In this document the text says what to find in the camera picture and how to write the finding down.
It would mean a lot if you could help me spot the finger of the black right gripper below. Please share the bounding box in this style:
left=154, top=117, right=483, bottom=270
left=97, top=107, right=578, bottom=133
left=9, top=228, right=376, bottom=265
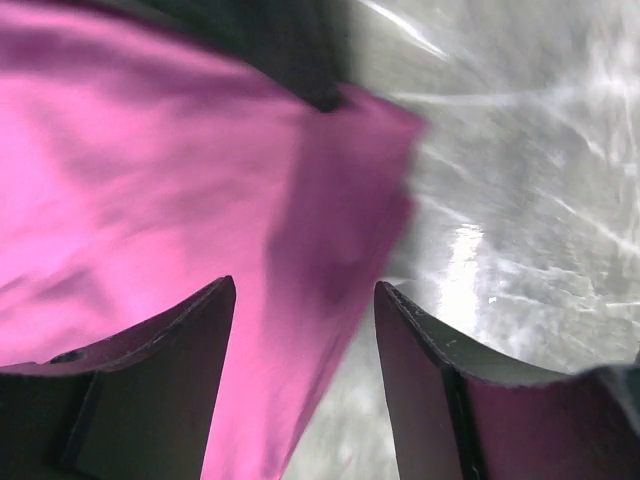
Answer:
left=104, top=0, right=351, bottom=112

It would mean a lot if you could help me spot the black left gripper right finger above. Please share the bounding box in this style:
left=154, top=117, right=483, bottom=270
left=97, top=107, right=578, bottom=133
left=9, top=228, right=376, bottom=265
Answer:
left=374, top=282, right=639, bottom=480

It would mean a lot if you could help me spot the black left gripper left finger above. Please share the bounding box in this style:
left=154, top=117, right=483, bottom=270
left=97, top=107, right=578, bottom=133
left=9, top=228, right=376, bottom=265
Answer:
left=1, top=277, right=236, bottom=480

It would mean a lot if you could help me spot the purple cloth napkin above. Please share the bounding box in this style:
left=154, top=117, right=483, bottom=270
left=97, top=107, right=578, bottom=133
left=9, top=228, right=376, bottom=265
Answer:
left=1, top=1, right=423, bottom=479

